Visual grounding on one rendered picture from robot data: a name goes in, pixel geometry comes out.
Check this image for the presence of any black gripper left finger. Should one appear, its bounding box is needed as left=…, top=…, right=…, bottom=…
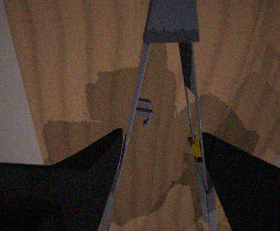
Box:
left=0, top=128, right=123, bottom=231

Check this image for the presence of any wooden board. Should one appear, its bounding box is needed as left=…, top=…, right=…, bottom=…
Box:
left=3, top=0, right=280, bottom=231

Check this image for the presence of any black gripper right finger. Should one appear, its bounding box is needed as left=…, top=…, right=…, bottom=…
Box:
left=202, top=132, right=280, bottom=231

